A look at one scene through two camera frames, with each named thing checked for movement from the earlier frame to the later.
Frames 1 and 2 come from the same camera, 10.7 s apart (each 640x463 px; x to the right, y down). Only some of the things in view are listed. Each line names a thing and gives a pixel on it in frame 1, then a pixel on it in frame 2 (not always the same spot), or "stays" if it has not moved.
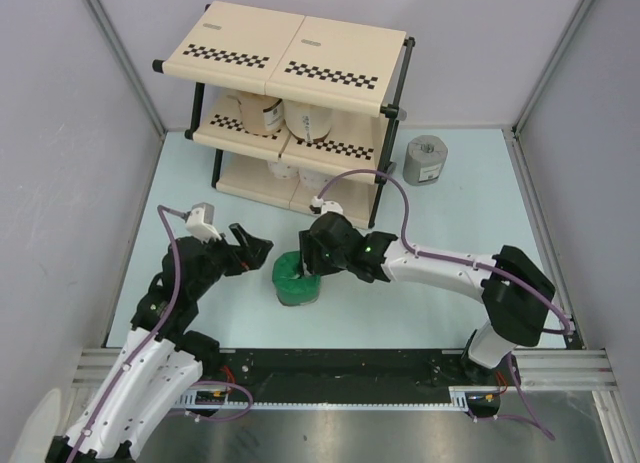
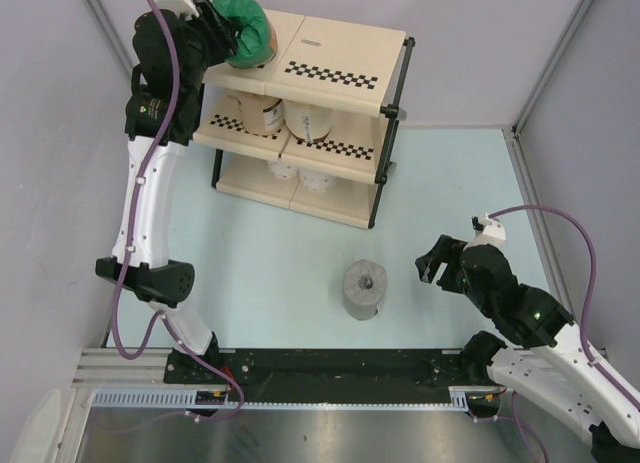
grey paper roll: (424, 158) -> (364, 286)
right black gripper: (309, 247) -> (444, 251)
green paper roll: (293, 289) -> (256, 44)
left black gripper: (249, 254) -> (222, 27)
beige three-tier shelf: (301, 109) stays
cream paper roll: (307, 122) stays
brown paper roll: (261, 114) stays
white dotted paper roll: (283, 170) stays
